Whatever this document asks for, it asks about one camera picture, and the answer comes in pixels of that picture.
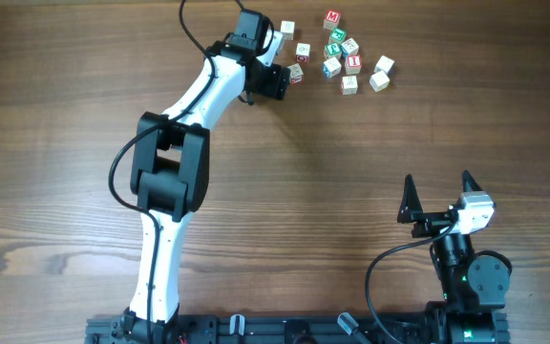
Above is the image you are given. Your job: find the green letter block upper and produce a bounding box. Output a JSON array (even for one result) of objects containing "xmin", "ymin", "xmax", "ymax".
[{"xmin": 328, "ymin": 28, "xmax": 347, "ymax": 44}]

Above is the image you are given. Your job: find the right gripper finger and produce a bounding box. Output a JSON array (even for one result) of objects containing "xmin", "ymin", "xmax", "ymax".
[
  {"xmin": 462, "ymin": 170, "xmax": 483, "ymax": 193},
  {"xmin": 397, "ymin": 174, "xmax": 423, "ymax": 224}
]

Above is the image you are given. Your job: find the red I block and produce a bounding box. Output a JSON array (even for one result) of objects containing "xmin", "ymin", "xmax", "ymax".
[{"xmin": 345, "ymin": 54, "xmax": 362, "ymax": 75}]

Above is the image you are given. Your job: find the wooden block bottom centre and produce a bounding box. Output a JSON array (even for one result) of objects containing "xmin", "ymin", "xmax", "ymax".
[{"xmin": 341, "ymin": 75, "xmax": 358, "ymax": 96}]

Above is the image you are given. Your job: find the plain wooden block top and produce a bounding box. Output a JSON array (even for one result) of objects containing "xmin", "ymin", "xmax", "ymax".
[{"xmin": 280, "ymin": 20, "xmax": 295, "ymax": 40}]

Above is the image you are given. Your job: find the red bottom picture block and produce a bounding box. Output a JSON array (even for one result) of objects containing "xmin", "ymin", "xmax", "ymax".
[{"xmin": 295, "ymin": 43, "xmax": 310, "ymax": 63}]

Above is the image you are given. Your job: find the red edged picture block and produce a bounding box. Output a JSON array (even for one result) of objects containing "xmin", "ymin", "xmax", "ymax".
[{"xmin": 287, "ymin": 63, "xmax": 304, "ymax": 84}]

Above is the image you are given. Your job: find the wooden block lower right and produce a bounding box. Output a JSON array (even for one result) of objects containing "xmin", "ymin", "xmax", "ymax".
[{"xmin": 370, "ymin": 71, "xmax": 391, "ymax": 92}]

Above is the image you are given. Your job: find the red M block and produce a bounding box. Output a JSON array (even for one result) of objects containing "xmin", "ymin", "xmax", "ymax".
[{"xmin": 323, "ymin": 10, "xmax": 341, "ymax": 31}]

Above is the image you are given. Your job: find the right black cable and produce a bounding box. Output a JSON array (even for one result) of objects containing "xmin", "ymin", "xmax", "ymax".
[{"xmin": 364, "ymin": 222, "xmax": 458, "ymax": 344}]

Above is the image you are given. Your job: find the black cable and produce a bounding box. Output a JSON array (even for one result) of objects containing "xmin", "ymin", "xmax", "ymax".
[
  {"xmin": 364, "ymin": 222, "xmax": 458, "ymax": 344},
  {"xmin": 107, "ymin": 0, "xmax": 247, "ymax": 335}
]

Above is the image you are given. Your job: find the blue edged picture block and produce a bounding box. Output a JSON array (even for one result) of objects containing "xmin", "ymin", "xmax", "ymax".
[{"xmin": 341, "ymin": 38, "xmax": 359, "ymax": 58}]

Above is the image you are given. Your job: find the green J block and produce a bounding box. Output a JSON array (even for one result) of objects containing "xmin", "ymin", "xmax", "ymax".
[{"xmin": 324, "ymin": 43, "xmax": 342, "ymax": 60}]

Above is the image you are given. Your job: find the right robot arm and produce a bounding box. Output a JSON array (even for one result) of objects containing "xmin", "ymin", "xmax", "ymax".
[{"xmin": 397, "ymin": 171, "xmax": 513, "ymax": 344}]

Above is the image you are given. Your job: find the left black cable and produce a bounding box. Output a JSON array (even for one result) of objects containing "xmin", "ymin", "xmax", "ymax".
[{"xmin": 107, "ymin": 0, "xmax": 247, "ymax": 335}]

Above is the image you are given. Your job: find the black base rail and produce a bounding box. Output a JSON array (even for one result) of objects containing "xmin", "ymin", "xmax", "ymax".
[{"xmin": 85, "ymin": 312, "xmax": 511, "ymax": 344}]

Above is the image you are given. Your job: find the blue number 2 block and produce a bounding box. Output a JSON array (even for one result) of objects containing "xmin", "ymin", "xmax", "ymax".
[{"xmin": 323, "ymin": 56, "xmax": 342, "ymax": 78}]

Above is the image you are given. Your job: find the wooden block far right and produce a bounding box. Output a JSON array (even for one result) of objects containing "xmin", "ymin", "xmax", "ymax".
[{"xmin": 374, "ymin": 55, "xmax": 394, "ymax": 75}]

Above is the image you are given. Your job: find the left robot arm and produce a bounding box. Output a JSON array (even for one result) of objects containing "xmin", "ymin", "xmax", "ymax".
[{"xmin": 118, "ymin": 34, "xmax": 290, "ymax": 343}]

